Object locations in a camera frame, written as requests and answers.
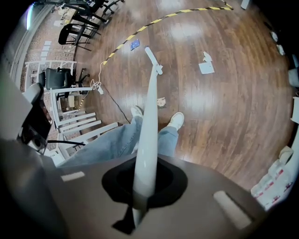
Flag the white broom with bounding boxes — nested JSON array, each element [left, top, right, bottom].
[[132, 46, 164, 228]]

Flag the white desk with crossbars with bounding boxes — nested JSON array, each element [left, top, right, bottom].
[[50, 86, 119, 159]]

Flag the blue jeans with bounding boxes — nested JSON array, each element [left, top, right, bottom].
[[56, 116, 179, 169]]

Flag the white metal shelf rack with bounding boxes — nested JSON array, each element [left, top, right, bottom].
[[24, 60, 78, 94]]

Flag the blue packet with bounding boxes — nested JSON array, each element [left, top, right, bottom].
[[129, 39, 141, 51]]

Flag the black floor cable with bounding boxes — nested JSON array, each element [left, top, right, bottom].
[[102, 85, 131, 124]]

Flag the long yellow black cable cover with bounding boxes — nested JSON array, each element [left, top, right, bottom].
[[102, 6, 234, 66]]

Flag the person's white shoe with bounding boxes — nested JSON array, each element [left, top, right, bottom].
[[167, 112, 185, 131], [130, 105, 144, 117]]

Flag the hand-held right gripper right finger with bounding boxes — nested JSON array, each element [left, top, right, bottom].
[[133, 155, 268, 239]]

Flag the small white black bin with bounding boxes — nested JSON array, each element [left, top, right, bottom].
[[279, 146, 294, 162]]

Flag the person's white right shoe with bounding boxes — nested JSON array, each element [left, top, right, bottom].
[[167, 112, 185, 131]]

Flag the white power strip coiled cable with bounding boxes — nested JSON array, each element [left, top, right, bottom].
[[90, 62, 105, 95]]

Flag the bright window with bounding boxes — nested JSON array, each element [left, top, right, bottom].
[[25, 3, 34, 30]]

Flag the black folding chair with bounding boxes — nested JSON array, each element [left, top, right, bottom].
[[57, 23, 99, 51]]

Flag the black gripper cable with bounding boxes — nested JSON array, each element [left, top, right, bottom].
[[48, 139, 86, 147]]

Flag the person's white left shoe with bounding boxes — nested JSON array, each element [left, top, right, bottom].
[[130, 105, 144, 117]]

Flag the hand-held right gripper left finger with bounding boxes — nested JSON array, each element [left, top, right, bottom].
[[57, 155, 137, 239]]

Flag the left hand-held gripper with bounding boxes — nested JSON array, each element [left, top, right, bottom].
[[17, 83, 53, 150]]

